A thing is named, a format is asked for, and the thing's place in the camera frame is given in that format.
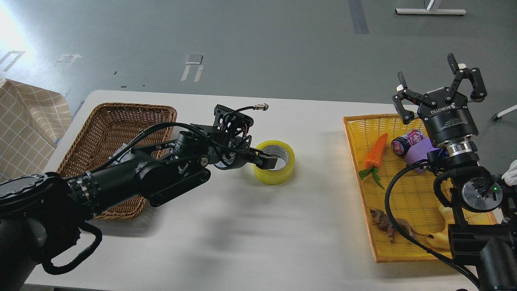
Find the brown toy lion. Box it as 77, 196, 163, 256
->
369, 209, 434, 244

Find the yellow tape roll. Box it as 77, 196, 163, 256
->
253, 140, 296, 185

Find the white metal stand base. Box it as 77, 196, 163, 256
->
395, 0, 467, 16

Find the yellow toy croissant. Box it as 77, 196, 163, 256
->
425, 205, 455, 250

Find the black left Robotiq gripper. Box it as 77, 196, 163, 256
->
214, 137, 279, 170

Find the beige checkered cloth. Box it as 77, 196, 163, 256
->
0, 79, 72, 181

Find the purple sponge block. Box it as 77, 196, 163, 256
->
403, 137, 441, 164

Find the orange toy carrot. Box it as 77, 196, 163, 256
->
359, 133, 388, 190

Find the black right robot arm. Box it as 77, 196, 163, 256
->
385, 53, 517, 291

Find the white sleeved forearm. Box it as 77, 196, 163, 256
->
502, 160, 517, 187

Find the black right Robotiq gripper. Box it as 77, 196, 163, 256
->
392, 53, 488, 148

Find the brown wicker basket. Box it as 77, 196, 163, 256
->
57, 103, 177, 220

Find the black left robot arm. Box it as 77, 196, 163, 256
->
0, 103, 279, 291

